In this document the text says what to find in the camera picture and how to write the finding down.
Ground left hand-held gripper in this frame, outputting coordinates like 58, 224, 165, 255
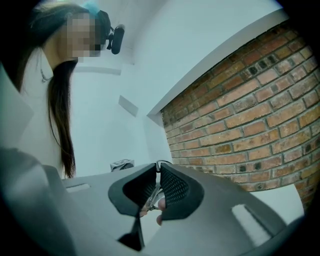
110, 158, 136, 173

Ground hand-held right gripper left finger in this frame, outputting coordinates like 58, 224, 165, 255
43, 162, 160, 256

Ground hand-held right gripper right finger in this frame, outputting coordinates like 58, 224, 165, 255
144, 163, 286, 256

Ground thin metal-frame eyeglasses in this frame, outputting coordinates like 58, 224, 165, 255
146, 159, 164, 213

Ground person's right hand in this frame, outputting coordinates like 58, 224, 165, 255
140, 198, 167, 227

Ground person's white top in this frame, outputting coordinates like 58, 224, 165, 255
0, 47, 66, 180

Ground person's head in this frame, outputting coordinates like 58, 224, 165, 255
57, 11, 106, 64

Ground teal hair clip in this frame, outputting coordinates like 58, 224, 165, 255
83, 1, 101, 15

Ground silver pendant necklace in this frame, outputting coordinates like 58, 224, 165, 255
39, 61, 53, 84

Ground black head-mounted camera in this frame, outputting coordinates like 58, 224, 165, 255
96, 9, 126, 56

